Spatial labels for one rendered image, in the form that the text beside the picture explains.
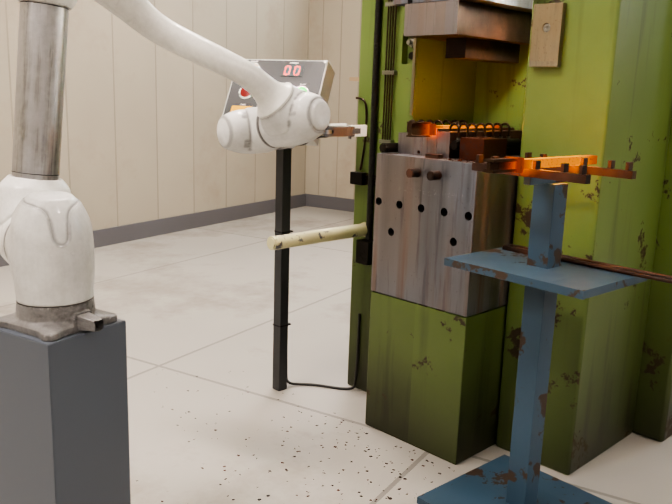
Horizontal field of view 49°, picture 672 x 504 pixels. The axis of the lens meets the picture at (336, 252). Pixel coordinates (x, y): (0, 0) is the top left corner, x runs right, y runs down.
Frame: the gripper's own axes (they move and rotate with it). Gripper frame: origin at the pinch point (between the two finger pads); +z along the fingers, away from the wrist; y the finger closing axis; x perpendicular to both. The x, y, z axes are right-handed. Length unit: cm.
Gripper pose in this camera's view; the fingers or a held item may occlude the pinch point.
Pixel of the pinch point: (348, 129)
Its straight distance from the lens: 201.9
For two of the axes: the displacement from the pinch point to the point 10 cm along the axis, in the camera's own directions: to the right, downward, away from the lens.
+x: 0.3, -9.8, -2.1
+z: 7.1, -1.2, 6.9
